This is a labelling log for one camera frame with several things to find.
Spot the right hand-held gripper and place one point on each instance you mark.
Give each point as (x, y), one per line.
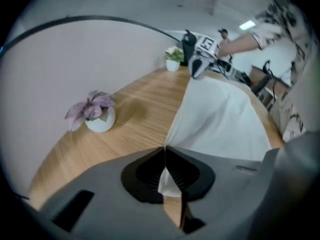
(206, 45)

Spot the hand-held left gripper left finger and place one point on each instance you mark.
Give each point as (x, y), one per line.
(105, 189)

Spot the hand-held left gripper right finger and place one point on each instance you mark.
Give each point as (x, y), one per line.
(225, 184)

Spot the white shirt with blue sleeves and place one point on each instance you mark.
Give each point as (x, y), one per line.
(220, 119)

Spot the person's right forearm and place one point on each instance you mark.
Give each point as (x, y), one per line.
(240, 44)

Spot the white ceiling light panel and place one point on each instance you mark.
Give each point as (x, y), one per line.
(247, 25)

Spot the white-flowered plant in white pot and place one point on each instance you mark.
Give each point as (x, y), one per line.
(173, 59)

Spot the white metal rack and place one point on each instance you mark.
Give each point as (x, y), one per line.
(265, 97)

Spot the person's white black-patterned clothing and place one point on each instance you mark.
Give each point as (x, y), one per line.
(282, 21)

